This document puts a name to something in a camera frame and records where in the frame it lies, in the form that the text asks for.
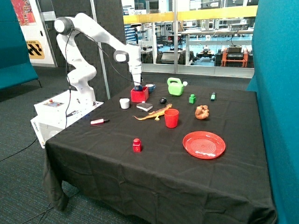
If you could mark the blue white cup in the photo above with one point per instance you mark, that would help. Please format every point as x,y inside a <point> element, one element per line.
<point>150,87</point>

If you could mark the black marker on cabinet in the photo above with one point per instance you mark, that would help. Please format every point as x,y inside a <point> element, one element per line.
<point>72,113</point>

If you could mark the red square pot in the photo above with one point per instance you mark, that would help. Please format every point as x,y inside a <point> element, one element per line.
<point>139,96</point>

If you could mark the green toy block bottle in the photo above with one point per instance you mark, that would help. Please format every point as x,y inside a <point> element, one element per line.
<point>192,99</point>

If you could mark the red salt shaker block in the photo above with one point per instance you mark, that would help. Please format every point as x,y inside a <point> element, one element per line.
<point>137,145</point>

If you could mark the red white marker pen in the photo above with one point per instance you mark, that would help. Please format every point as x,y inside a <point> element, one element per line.
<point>99,121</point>

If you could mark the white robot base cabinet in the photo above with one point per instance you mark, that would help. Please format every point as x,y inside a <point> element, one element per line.
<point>51,114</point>

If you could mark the red plastic cup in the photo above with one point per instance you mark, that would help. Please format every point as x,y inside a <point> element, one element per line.
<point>171,118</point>

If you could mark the red round plate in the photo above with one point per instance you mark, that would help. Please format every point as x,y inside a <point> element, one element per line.
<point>204,145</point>

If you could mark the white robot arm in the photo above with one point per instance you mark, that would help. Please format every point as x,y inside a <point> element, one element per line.
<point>78,39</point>

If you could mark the black white board eraser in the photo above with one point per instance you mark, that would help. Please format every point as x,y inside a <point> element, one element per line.
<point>144,106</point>

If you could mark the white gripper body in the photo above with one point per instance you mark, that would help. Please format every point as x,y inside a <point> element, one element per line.
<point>137,78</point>

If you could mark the yellow orange toy lizard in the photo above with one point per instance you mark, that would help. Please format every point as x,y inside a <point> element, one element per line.
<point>156,114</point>

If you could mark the brown toy monkey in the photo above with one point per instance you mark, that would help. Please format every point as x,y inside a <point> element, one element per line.
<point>202,112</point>

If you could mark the green highlighter marker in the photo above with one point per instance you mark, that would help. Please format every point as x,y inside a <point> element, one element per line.
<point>213,96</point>

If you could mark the white plastic cup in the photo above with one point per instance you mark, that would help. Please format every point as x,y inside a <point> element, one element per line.
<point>124,103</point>

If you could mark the teal sofa bench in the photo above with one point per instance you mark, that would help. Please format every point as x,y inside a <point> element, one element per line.
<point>15,65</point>

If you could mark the teal partition panel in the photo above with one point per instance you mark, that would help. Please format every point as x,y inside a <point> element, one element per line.
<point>276,81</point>

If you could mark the dark blue plastic eggplant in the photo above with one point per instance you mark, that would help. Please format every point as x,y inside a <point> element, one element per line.
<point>163,100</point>

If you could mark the blue ball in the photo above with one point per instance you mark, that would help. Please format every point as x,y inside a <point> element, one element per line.
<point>138,88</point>

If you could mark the green toy watering can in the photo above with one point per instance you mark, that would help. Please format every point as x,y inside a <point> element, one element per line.
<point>175,86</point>

